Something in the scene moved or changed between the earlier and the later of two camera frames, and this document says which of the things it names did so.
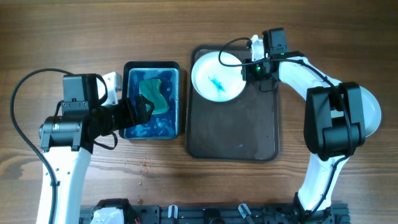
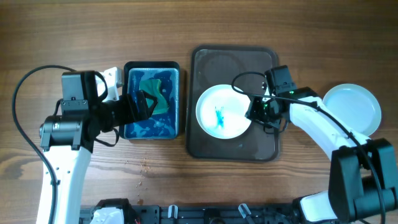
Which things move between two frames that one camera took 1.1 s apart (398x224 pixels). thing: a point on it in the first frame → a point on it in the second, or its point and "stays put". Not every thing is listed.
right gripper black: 247,72 → 253,112
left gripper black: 129,118 stays put
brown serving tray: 228,118 stays put
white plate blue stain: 216,82 → 221,112
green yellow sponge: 151,89 stays put
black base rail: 339,214 stays put
